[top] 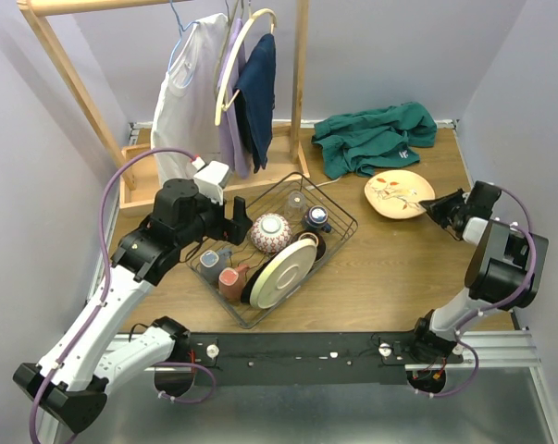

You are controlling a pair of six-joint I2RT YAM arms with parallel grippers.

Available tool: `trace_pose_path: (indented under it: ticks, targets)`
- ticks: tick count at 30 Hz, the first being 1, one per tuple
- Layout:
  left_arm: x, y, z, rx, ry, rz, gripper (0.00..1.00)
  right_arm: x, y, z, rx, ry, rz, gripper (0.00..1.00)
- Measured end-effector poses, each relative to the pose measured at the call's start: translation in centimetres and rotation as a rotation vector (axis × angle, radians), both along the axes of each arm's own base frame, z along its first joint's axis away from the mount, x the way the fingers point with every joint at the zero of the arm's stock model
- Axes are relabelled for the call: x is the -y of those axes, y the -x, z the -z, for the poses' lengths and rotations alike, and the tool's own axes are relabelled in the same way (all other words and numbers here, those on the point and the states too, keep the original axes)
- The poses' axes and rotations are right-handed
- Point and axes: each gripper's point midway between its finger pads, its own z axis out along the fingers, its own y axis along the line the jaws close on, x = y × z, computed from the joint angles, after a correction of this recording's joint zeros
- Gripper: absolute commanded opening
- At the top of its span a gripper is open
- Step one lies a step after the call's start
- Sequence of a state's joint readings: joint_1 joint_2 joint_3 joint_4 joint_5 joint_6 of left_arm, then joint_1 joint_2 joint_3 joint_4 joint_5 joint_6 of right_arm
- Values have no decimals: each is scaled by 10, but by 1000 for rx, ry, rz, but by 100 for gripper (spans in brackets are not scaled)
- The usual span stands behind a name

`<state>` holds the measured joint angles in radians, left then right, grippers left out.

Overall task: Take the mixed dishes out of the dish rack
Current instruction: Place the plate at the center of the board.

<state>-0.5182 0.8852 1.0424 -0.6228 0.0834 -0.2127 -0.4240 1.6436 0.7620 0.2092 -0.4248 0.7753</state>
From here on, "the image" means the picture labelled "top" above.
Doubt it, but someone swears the beige bird plate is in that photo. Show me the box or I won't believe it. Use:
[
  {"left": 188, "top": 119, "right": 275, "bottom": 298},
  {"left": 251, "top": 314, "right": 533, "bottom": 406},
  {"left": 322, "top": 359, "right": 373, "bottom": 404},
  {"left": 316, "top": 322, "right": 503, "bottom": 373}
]
[{"left": 364, "top": 169, "right": 436, "bottom": 220}]

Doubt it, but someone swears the pink ceramic mug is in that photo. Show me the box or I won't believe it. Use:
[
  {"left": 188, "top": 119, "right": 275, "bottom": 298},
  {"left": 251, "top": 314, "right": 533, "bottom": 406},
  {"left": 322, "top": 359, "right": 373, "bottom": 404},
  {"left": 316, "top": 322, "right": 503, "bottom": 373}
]
[{"left": 217, "top": 264, "right": 250, "bottom": 302}]

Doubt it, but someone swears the cream round plate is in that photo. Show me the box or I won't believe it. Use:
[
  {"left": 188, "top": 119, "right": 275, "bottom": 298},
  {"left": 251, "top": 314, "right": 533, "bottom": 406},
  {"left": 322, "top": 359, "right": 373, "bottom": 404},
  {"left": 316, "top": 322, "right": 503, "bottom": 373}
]
[{"left": 250, "top": 239, "right": 316, "bottom": 309}]

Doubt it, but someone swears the dark red rimmed plate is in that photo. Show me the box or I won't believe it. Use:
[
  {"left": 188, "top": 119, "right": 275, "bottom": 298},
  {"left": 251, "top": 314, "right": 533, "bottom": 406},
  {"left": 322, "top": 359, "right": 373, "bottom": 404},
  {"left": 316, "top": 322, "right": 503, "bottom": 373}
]
[{"left": 241, "top": 263, "right": 268, "bottom": 304}]

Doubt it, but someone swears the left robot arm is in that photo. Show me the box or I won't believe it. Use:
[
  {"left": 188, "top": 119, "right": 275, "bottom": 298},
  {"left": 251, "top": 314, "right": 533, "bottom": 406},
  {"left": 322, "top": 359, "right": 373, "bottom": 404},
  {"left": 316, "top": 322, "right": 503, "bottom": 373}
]
[{"left": 13, "top": 179, "right": 253, "bottom": 441}]

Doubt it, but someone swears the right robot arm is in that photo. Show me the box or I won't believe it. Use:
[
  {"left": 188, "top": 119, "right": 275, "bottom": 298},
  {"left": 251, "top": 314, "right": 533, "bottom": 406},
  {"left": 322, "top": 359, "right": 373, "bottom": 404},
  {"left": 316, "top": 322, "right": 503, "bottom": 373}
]
[{"left": 407, "top": 181, "right": 549, "bottom": 363}]

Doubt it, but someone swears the wooden clothes rack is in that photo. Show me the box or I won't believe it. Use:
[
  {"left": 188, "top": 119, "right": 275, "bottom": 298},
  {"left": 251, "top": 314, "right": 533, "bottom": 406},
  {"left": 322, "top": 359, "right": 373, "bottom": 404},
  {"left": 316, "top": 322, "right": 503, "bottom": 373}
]
[{"left": 17, "top": 0, "right": 311, "bottom": 218}]

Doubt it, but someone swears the red white patterned bowl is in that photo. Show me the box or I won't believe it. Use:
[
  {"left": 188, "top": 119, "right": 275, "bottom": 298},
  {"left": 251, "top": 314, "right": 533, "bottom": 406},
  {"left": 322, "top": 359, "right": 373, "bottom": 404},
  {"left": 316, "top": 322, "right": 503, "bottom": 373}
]
[{"left": 251, "top": 213, "right": 292, "bottom": 254}]

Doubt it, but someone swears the grey blue mug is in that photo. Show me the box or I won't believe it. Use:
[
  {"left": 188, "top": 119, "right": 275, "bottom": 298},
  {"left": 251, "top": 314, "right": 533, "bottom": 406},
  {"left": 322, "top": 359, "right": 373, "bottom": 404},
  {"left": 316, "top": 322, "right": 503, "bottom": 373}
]
[{"left": 199, "top": 248, "right": 232, "bottom": 285}]

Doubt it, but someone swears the clear glass cup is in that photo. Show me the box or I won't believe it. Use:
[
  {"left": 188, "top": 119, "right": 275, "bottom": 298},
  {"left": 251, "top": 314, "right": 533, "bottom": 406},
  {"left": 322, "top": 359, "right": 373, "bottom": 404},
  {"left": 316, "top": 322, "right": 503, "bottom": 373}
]
[{"left": 282, "top": 191, "right": 307, "bottom": 223}]

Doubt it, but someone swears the dark blue teacup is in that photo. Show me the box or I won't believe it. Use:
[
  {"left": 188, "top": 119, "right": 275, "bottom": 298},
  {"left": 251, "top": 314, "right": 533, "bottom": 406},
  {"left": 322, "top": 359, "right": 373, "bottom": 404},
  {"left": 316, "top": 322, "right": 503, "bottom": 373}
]
[{"left": 302, "top": 205, "right": 332, "bottom": 233}]

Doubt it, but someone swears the dark brown bowl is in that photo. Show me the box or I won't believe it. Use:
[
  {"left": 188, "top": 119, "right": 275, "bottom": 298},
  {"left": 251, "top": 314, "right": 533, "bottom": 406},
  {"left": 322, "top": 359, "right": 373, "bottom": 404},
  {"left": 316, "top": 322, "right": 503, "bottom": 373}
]
[{"left": 293, "top": 230, "right": 327, "bottom": 263}]

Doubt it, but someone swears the green crumpled garment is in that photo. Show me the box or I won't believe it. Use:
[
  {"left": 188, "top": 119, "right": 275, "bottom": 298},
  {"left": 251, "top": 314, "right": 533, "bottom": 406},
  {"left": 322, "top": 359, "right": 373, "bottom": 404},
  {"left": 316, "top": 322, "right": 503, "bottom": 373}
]
[{"left": 311, "top": 102, "right": 438, "bottom": 179}]

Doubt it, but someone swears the lavender garment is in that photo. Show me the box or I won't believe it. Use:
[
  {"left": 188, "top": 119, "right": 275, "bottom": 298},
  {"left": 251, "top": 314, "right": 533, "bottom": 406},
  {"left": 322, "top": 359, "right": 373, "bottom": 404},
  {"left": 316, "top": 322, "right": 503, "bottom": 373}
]
[{"left": 217, "top": 18, "right": 251, "bottom": 179}]

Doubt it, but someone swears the white tank top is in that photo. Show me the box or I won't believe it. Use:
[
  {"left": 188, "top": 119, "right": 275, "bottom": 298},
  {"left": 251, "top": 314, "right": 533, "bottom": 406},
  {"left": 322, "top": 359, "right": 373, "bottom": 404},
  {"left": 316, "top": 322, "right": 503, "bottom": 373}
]
[{"left": 151, "top": 13, "right": 228, "bottom": 163}]

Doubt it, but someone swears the wooden hanger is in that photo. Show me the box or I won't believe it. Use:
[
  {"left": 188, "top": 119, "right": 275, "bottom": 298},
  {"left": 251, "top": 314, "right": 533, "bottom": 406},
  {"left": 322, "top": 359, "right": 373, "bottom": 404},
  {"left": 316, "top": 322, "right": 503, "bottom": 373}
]
[{"left": 214, "top": 8, "right": 277, "bottom": 127}]

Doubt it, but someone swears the black base bar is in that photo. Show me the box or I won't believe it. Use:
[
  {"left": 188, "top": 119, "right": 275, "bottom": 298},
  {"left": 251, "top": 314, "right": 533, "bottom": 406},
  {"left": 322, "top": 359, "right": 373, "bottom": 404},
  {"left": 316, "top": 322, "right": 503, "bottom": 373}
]
[{"left": 182, "top": 331, "right": 463, "bottom": 387}]

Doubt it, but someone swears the navy blue garment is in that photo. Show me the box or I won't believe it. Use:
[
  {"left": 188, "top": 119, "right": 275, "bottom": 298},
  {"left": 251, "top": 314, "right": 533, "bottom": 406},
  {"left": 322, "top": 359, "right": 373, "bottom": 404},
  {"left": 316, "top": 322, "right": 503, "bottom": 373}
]
[{"left": 234, "top": 33, "right": 277, "bottom": 173}]

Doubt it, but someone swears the black wire dish rack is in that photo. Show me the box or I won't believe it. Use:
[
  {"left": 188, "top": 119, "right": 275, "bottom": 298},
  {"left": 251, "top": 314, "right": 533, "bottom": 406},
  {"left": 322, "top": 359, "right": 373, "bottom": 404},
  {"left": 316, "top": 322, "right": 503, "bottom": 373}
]
[{"left": 189, "top": 172, "right": 358, "bottom": 329}]

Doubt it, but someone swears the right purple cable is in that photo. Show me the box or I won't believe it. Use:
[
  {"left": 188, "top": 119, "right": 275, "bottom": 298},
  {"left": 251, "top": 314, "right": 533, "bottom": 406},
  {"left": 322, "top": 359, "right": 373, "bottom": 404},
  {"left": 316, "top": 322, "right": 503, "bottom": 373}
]
[{"left": 426, "top": 187, "right": 539, "bottom": 400}]

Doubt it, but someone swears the purple cable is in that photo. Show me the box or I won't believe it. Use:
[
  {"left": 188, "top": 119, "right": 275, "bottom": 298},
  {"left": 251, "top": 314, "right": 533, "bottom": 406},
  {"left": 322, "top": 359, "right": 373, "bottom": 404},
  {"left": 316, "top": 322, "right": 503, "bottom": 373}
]
[
  {"left": 28, "top": 146, "right": 201, "bottom": 444},
  {"left": 426, "top": 187, "right": 539, "bottom": 400}
]

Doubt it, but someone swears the blue wire hanger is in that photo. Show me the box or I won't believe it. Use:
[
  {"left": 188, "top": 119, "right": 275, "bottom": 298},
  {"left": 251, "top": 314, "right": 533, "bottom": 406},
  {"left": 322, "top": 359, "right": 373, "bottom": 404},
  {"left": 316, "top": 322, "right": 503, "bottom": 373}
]
[{"left": 167, "top": 0, "right": 199, "bottom": 77}]

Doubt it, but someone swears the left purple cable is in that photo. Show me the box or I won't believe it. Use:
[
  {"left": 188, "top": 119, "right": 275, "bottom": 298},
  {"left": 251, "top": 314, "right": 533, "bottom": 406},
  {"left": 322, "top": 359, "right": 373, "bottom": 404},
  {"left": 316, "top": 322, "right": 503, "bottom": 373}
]
[{"left": 28, "top": 146, "right": 201, "bottom": 444}]

